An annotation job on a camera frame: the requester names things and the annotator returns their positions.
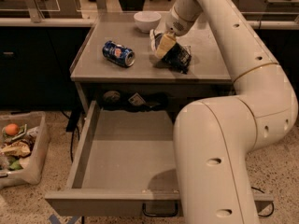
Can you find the blue soda can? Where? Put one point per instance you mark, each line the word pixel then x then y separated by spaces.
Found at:
pixel 118 54

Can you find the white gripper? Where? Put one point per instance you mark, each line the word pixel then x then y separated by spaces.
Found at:
pixel 175 24

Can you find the orange fruit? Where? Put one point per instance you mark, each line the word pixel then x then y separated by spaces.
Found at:
pixel 12 129

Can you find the clear plastic storage bin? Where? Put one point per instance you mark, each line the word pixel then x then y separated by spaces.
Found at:
pixel 23 155

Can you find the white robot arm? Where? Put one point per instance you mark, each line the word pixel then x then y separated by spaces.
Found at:
pixel 213 136

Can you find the black metal drawer handle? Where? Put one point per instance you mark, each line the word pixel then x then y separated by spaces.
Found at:
pixel 160 209

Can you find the black bundle under tabletop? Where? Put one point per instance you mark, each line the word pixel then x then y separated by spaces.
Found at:
pixel 133 102

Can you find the grey open top drawer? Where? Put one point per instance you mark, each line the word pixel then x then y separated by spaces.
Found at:
pixel 123 160

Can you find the blue chip bag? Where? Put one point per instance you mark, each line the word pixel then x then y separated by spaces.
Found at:
pixel 178 57

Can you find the white bowl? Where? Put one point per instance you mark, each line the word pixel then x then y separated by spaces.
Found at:
pixel 147 20

